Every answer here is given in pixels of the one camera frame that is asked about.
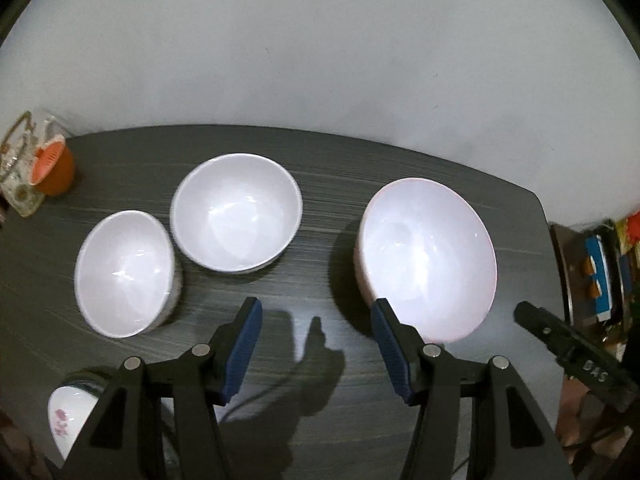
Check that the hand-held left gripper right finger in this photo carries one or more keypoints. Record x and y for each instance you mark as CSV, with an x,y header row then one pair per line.
x,y
395,360

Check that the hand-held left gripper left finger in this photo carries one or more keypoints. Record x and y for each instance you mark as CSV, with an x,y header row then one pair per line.
x,y
244,355

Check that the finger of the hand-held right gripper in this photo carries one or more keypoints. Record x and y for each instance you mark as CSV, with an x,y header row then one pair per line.
x,y
575,355

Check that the large pink bowl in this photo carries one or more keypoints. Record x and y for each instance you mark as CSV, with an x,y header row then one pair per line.
x,y
430,260

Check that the small plain white bowl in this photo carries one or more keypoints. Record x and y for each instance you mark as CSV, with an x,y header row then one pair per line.
x,y
125,275

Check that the white bowl with blue print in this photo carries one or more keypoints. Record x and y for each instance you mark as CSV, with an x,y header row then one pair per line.
x,y
235,210

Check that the white plate with pink flowers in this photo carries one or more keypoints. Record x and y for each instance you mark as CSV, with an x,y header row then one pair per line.
x,y
67,420

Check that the blue and white box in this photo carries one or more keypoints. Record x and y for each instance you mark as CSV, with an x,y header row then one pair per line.
x,y
597,275

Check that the colourful printed packaging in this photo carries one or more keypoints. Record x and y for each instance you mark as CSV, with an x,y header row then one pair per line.
x,y
630,235

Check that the orange lidded cup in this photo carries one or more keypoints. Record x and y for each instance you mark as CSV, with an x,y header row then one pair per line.
x,y
55,167

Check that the floral ceramic teapot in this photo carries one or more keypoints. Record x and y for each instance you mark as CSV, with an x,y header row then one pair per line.
x,y
17,180

